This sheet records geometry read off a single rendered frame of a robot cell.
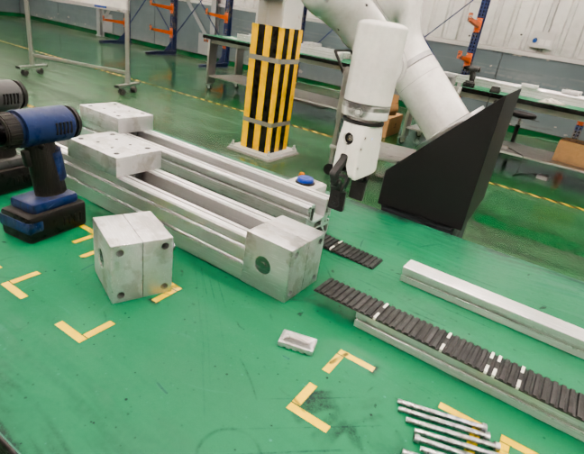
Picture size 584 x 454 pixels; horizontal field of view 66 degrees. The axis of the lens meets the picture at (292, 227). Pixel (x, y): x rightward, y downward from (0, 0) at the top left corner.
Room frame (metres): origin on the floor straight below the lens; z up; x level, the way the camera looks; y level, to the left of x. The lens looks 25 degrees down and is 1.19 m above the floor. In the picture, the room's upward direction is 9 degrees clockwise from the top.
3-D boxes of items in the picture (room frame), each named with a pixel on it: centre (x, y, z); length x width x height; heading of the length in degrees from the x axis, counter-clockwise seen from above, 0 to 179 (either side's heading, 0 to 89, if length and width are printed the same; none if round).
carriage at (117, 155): (0.90, 0.39, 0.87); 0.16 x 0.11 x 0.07; 59
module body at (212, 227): (0.90, 0.39, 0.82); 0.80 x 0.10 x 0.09; 59
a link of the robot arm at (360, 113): (0.83, -0.10, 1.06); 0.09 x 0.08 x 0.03; 149
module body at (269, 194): (1.06, 0.29, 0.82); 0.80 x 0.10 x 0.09; 59
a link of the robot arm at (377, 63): (0.83, -0.10, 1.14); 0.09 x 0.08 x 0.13; 158
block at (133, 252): (0.61, 0.23, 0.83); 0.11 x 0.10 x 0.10; 128
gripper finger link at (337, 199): (0.78, -0.07, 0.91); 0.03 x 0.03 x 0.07; 59
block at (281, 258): (0.68, 0.00, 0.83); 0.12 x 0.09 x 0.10; 149
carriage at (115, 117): (1.19, 0.51, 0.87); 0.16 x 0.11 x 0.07; 59
